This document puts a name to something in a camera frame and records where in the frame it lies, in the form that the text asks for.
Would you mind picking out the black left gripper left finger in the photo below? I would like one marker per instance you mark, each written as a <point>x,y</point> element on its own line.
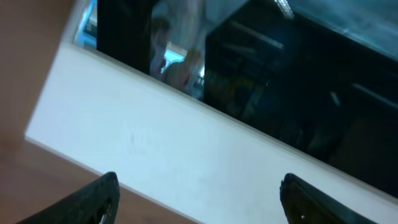
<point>95,203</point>

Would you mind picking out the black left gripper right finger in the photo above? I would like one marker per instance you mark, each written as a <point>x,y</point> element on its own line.
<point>305,204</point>

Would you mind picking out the dark glass window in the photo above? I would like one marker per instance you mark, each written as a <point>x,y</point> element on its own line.
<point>318,75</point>

